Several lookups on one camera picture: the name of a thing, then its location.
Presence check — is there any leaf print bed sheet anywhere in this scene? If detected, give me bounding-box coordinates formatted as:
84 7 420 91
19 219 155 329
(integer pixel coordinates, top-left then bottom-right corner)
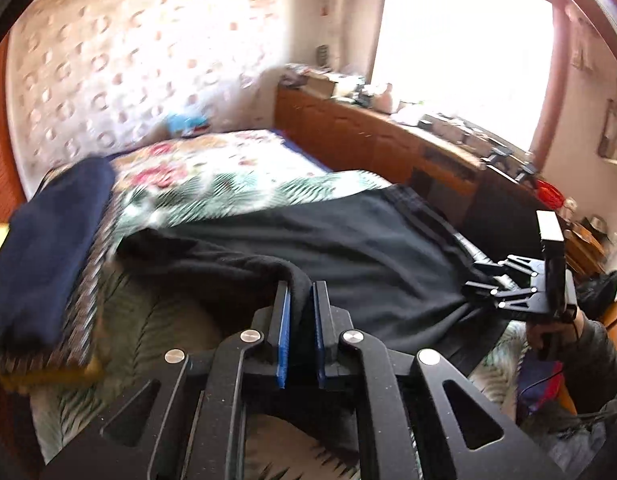
28 170 529 466

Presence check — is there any blue tissue pack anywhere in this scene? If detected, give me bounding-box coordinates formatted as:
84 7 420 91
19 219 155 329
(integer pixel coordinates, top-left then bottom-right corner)
166 112 209 136

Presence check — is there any black printed t-shirt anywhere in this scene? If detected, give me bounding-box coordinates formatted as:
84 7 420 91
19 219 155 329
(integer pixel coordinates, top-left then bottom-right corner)
116 182 519 376

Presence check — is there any wall shelf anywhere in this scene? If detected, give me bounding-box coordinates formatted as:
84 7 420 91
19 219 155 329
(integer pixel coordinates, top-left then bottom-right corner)
596 97 617 168

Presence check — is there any red plastic bag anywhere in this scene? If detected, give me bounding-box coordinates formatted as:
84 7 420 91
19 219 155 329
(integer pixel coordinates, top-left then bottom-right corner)
536 177 564 208

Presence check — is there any person's right hand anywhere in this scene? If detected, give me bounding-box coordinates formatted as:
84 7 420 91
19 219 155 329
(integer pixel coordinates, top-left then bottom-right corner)
526 307 588 361

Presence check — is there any floral blanket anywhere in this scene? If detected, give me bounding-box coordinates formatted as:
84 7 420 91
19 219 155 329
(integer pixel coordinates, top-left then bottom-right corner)
108 129 334 196

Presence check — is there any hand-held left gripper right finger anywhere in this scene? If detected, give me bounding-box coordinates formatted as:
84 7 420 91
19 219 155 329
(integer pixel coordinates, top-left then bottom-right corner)
311 280 569 480

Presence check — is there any person's right forearm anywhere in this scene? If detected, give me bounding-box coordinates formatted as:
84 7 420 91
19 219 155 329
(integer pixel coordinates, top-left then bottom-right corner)
519 317 617 480

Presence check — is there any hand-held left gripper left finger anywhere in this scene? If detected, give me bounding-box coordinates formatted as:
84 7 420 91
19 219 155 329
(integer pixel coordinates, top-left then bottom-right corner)
38 280 294 480

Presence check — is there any black bag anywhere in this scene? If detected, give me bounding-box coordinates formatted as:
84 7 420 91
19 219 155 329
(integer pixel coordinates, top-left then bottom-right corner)
576 270 617 321

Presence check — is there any bright window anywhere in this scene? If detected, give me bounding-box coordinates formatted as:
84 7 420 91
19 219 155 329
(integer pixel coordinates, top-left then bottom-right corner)
371 0 557 151

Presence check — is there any folded mustard yellow garment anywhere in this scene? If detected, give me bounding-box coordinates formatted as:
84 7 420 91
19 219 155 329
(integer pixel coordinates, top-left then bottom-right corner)
0 222 104 393

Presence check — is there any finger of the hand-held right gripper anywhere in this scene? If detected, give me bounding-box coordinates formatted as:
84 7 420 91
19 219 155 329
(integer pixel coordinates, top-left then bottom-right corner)
461 280 544 319
473 254 544 282

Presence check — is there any wooden cabinet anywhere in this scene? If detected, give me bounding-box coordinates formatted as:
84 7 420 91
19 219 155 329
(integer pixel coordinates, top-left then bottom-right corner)
273 82 609 276

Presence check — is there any cardboard box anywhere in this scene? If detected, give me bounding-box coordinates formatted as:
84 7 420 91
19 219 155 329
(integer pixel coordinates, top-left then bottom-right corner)
306 70 339 96

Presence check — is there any folded navy garment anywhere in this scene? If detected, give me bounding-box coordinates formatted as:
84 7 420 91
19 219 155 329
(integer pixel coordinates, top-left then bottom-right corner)
0 156 116 351

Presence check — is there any folded medallion patterned garment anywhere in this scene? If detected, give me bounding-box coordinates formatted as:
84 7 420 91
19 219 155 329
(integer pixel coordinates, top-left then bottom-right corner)
0 175 124 376

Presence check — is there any ribbed wooden panel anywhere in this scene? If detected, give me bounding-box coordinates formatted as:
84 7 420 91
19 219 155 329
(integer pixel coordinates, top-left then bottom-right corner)
0 35 26 206

